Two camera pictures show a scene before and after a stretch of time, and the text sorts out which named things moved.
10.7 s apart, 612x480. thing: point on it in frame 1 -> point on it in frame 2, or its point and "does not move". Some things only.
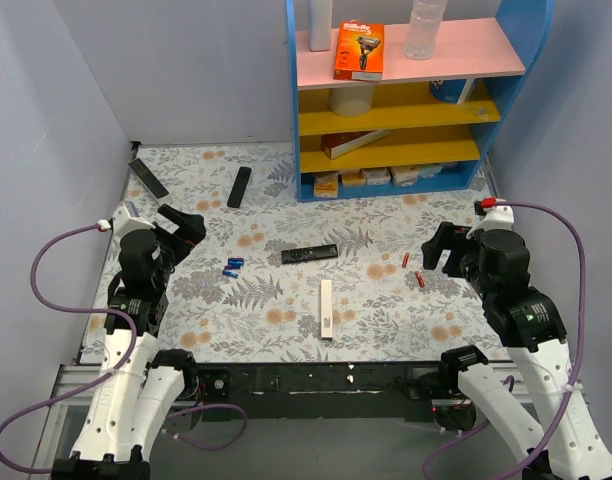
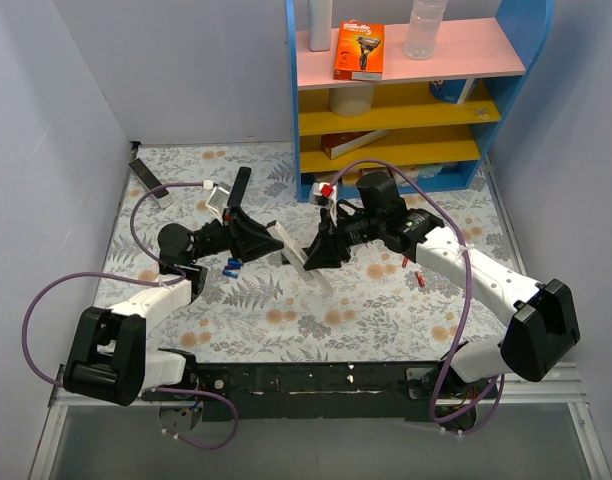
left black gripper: x=175 y=233 -> x=234 y=228
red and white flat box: x=338 y=144 does not move
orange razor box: x=359 y=51 does not move
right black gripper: x=451 y=251 -> x=333 y=239
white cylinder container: x=351 y=101 does not move
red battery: x=420 y=278 does not move
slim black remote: x=239 y=187 does not move
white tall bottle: x=320 y=18 does not move
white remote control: x=326 y=309 -> x=297 y=255
